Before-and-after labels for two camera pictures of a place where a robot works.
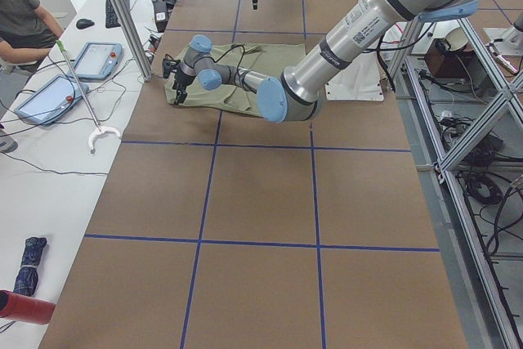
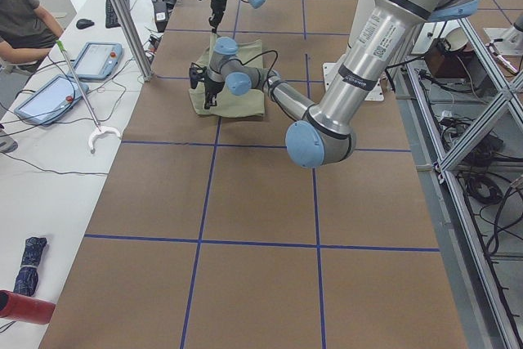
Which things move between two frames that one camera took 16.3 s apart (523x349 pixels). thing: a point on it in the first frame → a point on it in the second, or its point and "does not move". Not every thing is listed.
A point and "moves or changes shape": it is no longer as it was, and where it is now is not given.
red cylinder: x=22 y=308 does not move
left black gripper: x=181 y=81 → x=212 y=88
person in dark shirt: x=28 y=33 does not move
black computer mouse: x=82 y=24 does not move
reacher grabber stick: x=100 y=129 does not move
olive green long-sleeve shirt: x=264 y=60 moves or changes shape
